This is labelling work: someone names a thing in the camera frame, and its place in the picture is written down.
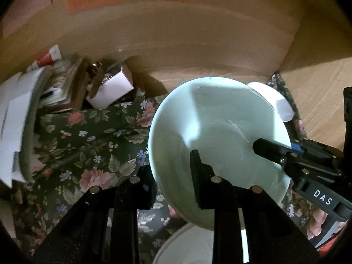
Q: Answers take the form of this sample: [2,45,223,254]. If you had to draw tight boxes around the red and white tube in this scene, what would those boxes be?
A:
[34,45,61,69]

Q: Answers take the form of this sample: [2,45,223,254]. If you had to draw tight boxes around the small white plate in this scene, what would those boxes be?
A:
[247,82,295,122]

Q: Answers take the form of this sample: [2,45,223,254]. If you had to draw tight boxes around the person's right hand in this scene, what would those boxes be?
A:
[305,207,337,240]

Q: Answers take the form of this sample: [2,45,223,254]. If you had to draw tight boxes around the large white plate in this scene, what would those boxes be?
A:
[152,222,250,264]

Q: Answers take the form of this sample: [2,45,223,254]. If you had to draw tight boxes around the pile of books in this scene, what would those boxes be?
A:
[41,56,92,113]

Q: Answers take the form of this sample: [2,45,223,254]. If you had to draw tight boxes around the dark floral tablecloth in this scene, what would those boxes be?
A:
[11,71,330,264]

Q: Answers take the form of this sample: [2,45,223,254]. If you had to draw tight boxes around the pink paper note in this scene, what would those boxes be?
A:
[0,0,53,37]

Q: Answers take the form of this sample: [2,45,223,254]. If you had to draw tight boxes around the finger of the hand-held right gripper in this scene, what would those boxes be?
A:
[292,140,345,182]
[252,137,297,169]

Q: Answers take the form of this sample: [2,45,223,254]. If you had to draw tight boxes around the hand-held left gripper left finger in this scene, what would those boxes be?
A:
[33,165,158,264]

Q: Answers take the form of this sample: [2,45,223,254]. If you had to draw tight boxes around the pale green plate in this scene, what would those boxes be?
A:
[148,76,292,231]

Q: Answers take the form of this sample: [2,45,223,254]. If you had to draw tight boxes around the stack of white papers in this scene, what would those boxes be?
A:
[0,69,49,188]

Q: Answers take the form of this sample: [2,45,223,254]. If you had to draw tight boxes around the small white cardboard box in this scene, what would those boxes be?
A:
[85,63,134,109]

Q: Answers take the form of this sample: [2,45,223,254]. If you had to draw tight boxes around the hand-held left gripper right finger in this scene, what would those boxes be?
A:
[190,149,321,264]

